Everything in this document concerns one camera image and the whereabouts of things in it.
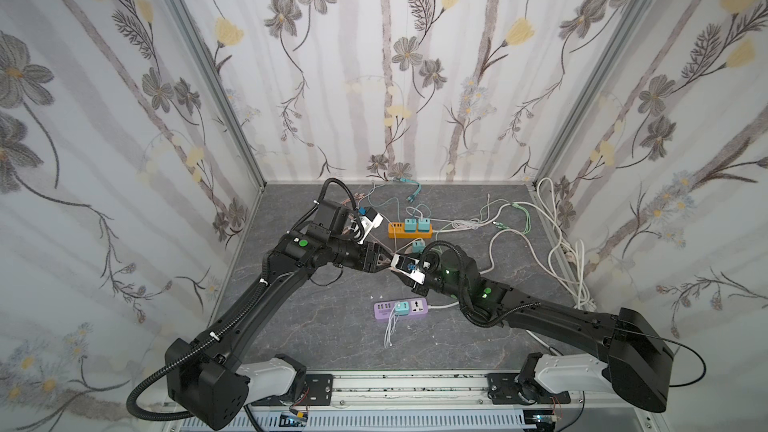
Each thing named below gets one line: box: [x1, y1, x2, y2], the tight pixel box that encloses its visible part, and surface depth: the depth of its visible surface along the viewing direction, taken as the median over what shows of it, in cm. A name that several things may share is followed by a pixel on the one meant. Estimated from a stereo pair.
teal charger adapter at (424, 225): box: [418, 217, 431, 233], surface depth 103 cm
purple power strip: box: [374, 298, 429, 320], surface depth 87 cm
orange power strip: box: [388, 222, 432, 239], surface depth 104 cm
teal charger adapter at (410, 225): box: [404, 218, 417, 233], surface depth 103 cm
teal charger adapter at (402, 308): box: [395, 301, 409, 316], surface depth 83 cm
